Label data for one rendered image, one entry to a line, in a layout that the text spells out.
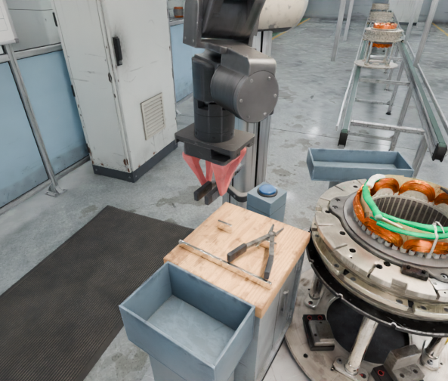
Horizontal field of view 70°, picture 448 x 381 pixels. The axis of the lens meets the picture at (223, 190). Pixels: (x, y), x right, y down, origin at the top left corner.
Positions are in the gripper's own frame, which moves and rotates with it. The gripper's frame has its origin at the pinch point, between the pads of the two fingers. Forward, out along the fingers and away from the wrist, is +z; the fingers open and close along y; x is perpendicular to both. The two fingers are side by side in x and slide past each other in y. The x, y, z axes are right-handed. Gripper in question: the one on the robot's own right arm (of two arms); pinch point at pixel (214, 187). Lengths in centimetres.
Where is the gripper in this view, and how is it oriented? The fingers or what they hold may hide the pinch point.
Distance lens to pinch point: 51.5
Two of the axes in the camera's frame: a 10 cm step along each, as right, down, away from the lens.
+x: 5.3, -4.7, 7.1
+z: -0.1, 8.3, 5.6
